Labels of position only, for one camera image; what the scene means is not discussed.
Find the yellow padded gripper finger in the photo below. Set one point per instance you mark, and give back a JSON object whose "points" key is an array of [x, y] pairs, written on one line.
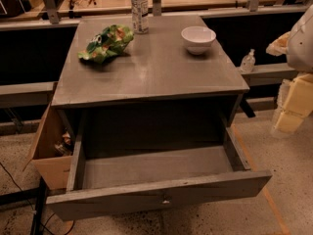
{"points": [[295, 103], [279, 46]]}

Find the grey metal rail frame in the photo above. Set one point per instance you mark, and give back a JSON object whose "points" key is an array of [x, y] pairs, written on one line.
{"points": [[31, 59]]}

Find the white ceramic bowl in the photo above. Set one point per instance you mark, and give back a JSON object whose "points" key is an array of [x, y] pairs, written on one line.
{"points": [[197, 39]]}

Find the clear plastic water bottle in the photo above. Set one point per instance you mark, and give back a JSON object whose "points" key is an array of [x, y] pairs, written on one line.
{"points": [[140, 11]]}

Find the metal drawer knob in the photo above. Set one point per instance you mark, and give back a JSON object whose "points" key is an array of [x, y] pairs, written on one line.
{"points": [[166, 200]]}

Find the green crumpled chip bag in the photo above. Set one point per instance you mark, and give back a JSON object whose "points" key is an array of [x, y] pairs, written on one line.
{"points": [[109, 43]]}

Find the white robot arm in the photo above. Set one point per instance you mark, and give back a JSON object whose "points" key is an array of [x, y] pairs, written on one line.
{"points": [[300, 50]]}

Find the cardboard box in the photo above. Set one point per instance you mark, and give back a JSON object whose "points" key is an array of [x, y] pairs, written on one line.
{"points": [[43, 154]]}

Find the open grey top drawer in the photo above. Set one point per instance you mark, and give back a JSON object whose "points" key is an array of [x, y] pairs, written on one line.
{"points": [[137, 183]]}

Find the small clear sanitizer bottle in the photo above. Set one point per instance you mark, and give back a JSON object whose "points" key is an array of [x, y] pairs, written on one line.
{"points": [[248, 62]]}

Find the grey wooden cabinet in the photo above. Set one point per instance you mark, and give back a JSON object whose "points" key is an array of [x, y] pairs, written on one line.
{"points": [[155, 97]]}

